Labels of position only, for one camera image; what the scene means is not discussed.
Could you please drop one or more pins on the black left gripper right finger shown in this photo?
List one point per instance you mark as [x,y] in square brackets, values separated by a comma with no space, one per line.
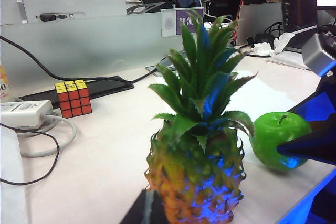
[157,212]

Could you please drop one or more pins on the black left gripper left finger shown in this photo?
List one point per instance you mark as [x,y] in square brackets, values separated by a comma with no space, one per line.
[139,212]

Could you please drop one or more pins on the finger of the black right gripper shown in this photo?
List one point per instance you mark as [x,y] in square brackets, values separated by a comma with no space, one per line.
[315,146]
[320,106]

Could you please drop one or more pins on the green plastic apple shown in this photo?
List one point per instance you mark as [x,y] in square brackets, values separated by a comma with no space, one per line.
[270,140]

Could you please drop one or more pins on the plastic pineapple with green crown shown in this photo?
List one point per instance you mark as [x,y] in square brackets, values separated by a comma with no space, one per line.
[197,155]

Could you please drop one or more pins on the large white paper sheet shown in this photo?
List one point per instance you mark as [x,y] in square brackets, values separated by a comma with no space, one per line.
[267,95]

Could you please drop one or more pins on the translucent white sheet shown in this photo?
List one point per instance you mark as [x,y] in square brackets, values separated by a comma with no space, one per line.
[288,61]

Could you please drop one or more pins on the crumpled white tissue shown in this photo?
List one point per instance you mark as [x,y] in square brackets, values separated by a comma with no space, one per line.
[265,47]

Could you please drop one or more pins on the open dark laptop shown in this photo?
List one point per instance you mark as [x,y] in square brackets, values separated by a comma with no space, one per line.
[299,6]

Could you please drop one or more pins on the flat black pad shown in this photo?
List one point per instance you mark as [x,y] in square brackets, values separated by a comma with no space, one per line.
[110,87]

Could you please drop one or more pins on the colourful Rubik's cube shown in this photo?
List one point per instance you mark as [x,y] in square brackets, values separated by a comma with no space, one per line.
[74,100]

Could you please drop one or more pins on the grey stapler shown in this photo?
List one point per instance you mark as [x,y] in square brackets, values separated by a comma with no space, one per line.
[152,68]

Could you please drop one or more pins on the white power strip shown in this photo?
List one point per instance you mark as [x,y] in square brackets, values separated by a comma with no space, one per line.
[23,113]

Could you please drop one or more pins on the purple and white name plate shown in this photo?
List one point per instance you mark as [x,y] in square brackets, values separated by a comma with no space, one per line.
[169,23]

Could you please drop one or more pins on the frosted glass desk partition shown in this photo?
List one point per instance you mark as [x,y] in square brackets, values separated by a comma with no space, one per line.
[92,40]

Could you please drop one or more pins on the clear C100 drink bottle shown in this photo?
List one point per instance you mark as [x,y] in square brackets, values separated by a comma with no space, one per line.
[4,82]

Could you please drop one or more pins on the silver partition clip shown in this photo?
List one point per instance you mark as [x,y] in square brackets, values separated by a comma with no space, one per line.
[22,11]

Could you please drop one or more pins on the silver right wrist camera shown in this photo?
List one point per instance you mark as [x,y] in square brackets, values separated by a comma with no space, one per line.
[317,56]

